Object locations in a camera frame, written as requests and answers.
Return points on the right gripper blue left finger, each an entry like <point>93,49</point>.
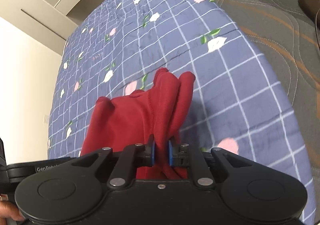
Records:
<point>131,158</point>

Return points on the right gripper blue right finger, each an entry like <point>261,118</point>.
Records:
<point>196,162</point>

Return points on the red long-sleeve shirt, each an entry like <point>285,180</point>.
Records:
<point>159,111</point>

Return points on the person's left hand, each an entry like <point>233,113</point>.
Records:
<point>9,210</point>

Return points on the blue plaid floral quilt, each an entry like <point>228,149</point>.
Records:
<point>237,94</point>

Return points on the grey patterned mattress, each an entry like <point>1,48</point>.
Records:
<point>281,30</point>

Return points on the white wall socket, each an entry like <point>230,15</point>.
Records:
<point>46,119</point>

